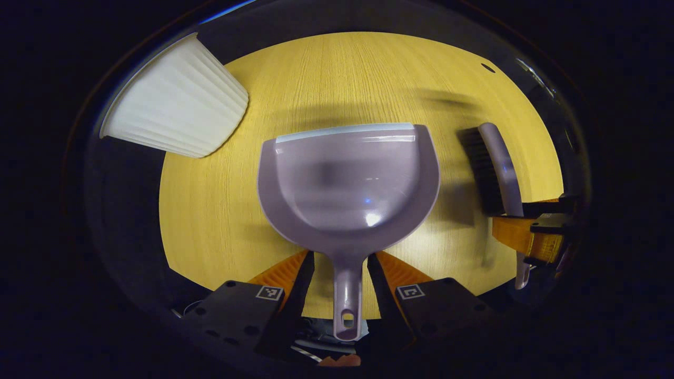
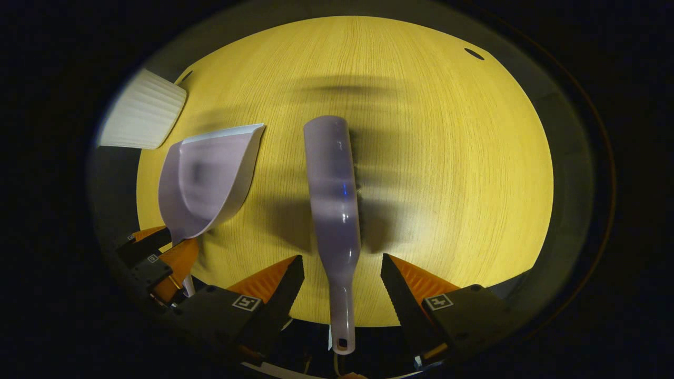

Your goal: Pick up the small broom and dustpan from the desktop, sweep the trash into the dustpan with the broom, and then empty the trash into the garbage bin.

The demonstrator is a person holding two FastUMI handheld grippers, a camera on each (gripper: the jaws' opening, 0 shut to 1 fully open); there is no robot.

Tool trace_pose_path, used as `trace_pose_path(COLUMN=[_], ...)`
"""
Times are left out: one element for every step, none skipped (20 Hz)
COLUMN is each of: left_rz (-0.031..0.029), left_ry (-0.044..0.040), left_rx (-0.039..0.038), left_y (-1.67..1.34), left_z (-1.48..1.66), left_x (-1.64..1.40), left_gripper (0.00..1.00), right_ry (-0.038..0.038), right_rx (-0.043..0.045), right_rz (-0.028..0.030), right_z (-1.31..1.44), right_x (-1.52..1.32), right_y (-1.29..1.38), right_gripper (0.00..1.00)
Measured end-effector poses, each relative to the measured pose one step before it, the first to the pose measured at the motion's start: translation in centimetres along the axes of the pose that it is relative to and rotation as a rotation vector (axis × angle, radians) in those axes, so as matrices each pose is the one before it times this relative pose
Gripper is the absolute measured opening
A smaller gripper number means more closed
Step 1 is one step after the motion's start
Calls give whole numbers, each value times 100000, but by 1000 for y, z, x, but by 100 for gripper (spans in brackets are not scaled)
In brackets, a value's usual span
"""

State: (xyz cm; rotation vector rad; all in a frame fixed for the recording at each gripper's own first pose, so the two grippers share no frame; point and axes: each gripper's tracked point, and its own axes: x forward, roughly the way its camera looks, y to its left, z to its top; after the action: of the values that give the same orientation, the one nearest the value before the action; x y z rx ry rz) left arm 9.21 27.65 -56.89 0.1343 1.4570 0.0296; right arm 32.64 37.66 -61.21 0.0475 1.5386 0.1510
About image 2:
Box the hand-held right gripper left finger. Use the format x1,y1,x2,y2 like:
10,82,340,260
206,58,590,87
176,255,306,358

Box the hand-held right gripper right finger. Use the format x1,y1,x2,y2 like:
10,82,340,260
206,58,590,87
380,253,514,364

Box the pale purple dustpan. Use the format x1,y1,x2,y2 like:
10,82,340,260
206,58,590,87
158,124,266,298

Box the small pale purple broom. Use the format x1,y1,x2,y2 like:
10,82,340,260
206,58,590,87
303,116,363,356

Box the white ribbed garbage bin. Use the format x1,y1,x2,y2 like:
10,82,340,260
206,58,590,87
97,68,187,151

